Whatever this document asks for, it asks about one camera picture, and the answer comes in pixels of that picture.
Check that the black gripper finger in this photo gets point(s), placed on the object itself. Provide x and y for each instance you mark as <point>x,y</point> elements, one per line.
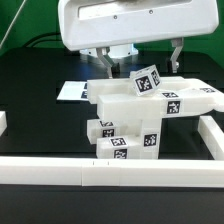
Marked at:
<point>103,55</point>
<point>177,44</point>

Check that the white chair backrest frame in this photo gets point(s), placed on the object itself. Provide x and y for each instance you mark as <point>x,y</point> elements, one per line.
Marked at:
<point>176,97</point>

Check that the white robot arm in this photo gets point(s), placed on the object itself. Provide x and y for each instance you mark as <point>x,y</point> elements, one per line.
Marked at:
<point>101,24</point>

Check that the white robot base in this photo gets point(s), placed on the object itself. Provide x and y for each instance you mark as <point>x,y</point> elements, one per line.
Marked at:
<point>117,53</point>

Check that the white marker base plate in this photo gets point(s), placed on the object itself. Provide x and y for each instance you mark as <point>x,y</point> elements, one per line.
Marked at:
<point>73,91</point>

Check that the white fence right wall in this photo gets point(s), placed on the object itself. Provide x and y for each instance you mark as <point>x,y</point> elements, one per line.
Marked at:
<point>212,136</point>

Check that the white fence wall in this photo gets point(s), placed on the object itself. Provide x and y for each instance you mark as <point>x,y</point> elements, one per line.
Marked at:
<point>3,123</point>
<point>212,136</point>
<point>111,172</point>

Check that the white fence left wall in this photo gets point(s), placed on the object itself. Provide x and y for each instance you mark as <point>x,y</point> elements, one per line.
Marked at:
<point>3,123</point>

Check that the white fence front wall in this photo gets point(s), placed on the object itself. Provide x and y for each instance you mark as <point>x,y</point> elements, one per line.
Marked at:
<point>111,172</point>

